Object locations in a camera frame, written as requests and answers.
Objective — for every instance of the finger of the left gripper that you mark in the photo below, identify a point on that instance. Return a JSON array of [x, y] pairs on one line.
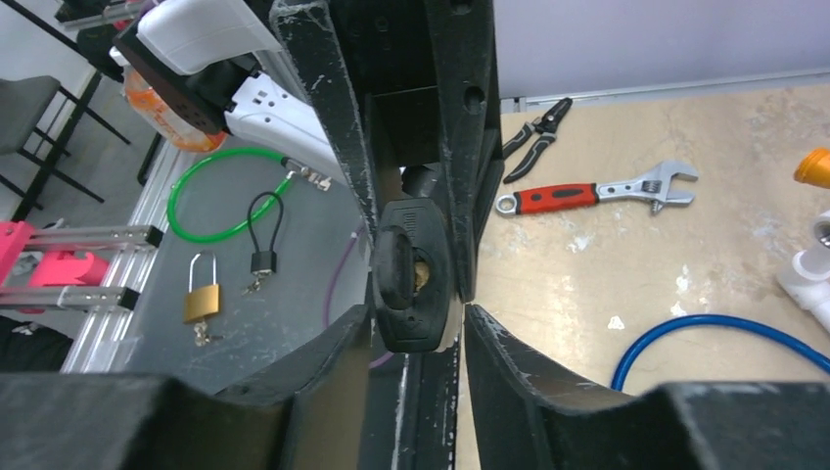
[[308, 32], [462, 34]]

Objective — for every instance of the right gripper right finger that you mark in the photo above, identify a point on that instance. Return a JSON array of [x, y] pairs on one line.
[[531, 412]]

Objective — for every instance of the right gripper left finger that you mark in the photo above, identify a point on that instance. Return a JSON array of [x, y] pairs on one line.
[[305, 411]]

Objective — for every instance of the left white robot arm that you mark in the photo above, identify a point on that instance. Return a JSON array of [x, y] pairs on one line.
[[396, 99]]

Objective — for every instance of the brass padlock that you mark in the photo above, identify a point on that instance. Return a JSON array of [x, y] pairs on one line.
[[204, 301]]

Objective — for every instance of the orange drink bottle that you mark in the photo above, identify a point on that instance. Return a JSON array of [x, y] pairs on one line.
[[147, 103]]

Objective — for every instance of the black chair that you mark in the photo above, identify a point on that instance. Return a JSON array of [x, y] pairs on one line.
[[39, 116]]

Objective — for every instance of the pink clamp fixture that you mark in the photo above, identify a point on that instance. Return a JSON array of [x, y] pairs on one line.
[[70, 275]]

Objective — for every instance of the orange brass valve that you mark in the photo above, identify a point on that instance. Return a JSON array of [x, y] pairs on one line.
[[814, 169]]

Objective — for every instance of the green cable lock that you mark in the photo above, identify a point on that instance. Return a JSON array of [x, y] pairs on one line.
[[207, 204]]

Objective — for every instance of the red handled adjustable wrench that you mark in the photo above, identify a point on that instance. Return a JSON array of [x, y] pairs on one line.
[[652, 187]]

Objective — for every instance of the white PVC pipe frame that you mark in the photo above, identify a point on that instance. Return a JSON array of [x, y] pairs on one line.
[[805, 277]]

